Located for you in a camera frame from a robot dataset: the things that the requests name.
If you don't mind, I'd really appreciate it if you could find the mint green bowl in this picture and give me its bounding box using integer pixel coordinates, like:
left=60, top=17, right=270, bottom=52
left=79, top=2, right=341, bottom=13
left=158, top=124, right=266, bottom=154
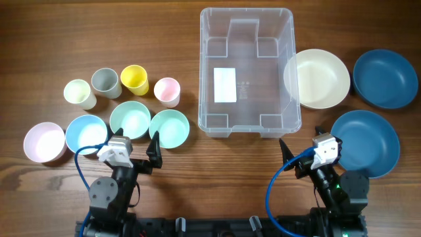
left=149, top=109, right=190, bottom=149
left=110, top=101, right=151, bottom=140

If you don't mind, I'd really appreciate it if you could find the light blue bowl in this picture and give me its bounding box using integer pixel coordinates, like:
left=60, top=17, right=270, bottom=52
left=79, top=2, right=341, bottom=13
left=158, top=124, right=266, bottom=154
left=65, top=115, right=108, bottom=153

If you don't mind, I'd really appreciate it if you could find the dark blue bowl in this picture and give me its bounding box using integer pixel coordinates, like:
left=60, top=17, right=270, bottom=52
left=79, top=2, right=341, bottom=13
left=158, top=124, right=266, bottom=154
left=353, top=49, right=419, bottom=109
left=331, top=110, right=401, bottom=178

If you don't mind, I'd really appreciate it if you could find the cream bowl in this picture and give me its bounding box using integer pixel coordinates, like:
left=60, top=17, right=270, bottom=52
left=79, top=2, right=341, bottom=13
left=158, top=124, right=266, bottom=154
left=284, top=49, right=351, bottom=109

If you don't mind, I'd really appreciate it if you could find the grey cup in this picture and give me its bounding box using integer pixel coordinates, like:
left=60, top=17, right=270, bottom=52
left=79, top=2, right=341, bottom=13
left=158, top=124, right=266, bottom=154
left=91, top=68, right=122, bottom=99

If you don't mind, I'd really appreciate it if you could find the yellow cup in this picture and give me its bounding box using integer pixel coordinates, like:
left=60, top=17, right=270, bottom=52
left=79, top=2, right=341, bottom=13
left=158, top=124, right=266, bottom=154
left=120, top=65, right=149, bottom=96

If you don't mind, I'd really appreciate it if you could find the cream cup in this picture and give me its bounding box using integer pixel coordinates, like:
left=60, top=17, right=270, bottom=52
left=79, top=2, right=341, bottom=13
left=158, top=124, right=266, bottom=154
left=64, top=79, right=97, bottom=110

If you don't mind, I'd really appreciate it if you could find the pink bowl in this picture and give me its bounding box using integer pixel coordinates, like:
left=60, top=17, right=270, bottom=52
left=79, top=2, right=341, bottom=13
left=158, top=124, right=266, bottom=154
left=23, top=122, right=66, bottom=163

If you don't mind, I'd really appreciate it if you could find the clear plastic storage container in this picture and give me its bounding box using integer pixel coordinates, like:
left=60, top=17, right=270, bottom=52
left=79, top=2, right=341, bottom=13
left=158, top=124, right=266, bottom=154
left=197, top=7, right=302, bottom=138

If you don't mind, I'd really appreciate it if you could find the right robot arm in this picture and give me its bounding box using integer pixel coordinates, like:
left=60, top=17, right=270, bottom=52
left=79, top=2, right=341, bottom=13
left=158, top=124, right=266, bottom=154
left=270, top=126, right=369, bottom=236

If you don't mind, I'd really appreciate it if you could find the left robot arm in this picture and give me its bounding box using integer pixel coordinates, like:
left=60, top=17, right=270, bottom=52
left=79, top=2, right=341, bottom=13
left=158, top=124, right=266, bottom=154
left=75, top=128, right=162, bottom=237

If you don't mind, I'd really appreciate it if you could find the white label in container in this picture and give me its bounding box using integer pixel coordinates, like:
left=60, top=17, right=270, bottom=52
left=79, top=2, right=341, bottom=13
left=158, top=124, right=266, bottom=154
left=213, top=68, right=237, bottom=103

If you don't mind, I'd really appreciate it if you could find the pink cup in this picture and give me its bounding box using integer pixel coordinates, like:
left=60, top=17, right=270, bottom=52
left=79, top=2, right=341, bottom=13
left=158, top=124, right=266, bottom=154
left=154, top=78, right=181, bottom=108

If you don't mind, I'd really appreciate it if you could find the right blue cable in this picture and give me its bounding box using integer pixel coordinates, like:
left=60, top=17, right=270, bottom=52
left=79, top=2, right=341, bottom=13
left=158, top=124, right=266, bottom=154
left=264, top=146, right=317, bottom=237

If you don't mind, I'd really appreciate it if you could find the blue cable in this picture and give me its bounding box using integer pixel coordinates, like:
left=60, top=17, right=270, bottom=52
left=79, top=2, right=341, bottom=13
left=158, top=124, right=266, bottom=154
left=264, top=146, right=317, bottom=237
left=74, top=143, right=108, bottom=237

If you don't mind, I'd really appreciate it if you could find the left blue cable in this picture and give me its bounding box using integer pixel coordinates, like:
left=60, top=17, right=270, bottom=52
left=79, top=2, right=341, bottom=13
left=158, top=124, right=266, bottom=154
left=74, top=143, right=108, bottom=237

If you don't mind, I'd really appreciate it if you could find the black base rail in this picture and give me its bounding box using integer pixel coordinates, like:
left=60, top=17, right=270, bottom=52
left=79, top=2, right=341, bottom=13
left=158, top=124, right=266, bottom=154
left=74, top=215, right=368, bottom=237

